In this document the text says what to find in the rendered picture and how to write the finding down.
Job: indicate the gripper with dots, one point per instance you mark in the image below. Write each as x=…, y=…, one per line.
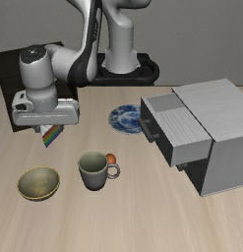
x=65, y=113

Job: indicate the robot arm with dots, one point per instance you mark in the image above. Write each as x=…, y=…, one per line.
x=121, y=42

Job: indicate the rainbow striped cake wedge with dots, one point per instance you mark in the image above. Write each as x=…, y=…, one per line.
x=51, y=136

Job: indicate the grey cabinet drawer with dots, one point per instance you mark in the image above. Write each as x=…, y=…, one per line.
x=178, y=128

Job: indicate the grey cabinet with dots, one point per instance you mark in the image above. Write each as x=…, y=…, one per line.
x=221, y=131

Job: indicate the blue and white plate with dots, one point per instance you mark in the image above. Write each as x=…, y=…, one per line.
x=125, y=119

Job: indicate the small orange ball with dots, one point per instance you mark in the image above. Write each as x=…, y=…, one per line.
x=111, y=158

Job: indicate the grey-green mug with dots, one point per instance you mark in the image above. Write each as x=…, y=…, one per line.
x=93, y=174

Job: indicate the olive bowl with yellow rim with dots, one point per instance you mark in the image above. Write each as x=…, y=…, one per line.
x=38, y=183

